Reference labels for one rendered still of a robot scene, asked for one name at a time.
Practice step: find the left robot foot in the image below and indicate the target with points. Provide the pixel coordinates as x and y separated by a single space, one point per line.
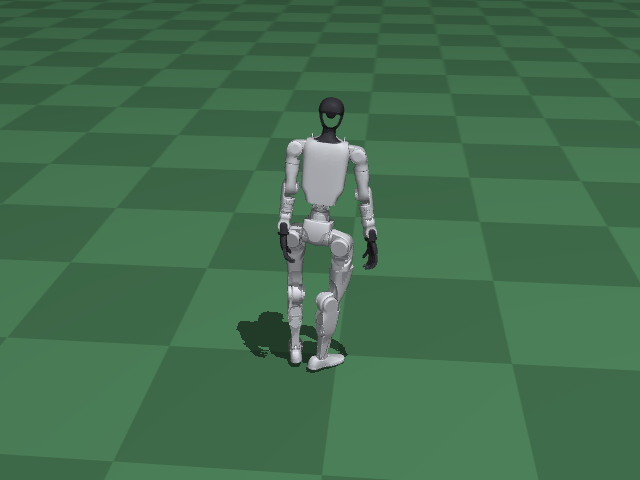
295 354

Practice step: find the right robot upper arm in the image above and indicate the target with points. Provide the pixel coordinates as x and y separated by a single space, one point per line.
358 156

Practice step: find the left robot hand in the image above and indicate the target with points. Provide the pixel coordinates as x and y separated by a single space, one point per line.
283 241

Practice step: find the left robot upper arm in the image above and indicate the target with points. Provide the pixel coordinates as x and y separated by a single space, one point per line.
292 163

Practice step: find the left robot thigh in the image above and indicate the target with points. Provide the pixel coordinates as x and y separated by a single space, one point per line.
297 247

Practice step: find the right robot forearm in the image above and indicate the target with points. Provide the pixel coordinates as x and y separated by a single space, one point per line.
367 215

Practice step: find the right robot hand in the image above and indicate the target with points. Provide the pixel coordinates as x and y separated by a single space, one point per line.
371 250

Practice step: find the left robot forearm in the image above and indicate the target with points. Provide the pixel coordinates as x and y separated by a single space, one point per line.
286 207

